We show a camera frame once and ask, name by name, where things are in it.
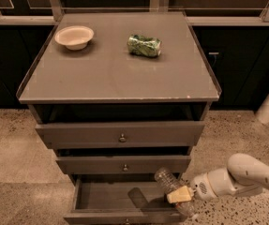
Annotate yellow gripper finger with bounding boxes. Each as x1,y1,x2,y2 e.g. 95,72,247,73
167,186,194,203

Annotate grey drawer cabinet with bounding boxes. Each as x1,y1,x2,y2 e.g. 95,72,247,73
16,11,222,225

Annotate grey drawer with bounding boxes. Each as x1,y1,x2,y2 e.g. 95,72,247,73
64,175,187,225
56,155,190,174
36,121,204,149

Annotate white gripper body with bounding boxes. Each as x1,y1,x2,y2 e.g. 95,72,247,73
190,172,217,201

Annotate beige paper bowl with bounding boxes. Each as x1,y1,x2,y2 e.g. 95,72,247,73
54,25,94,51

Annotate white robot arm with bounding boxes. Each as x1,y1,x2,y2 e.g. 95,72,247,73
167,153,269,203

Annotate crushed green can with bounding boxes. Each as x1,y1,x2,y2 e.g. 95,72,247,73
127,35,161,58

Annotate metal window frame rail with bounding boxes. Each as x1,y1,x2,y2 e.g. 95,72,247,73
0,0,269,26

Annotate grey middle drawer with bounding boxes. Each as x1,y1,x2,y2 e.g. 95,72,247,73
56,155,190,174

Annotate grey bottom drawer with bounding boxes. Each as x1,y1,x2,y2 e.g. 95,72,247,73
64,175,187,225

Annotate grey top drawer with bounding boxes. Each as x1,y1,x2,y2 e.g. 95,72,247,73
36,121,204,149

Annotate clear plastic water bottle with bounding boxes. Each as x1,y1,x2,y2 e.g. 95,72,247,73
155,167,198,219

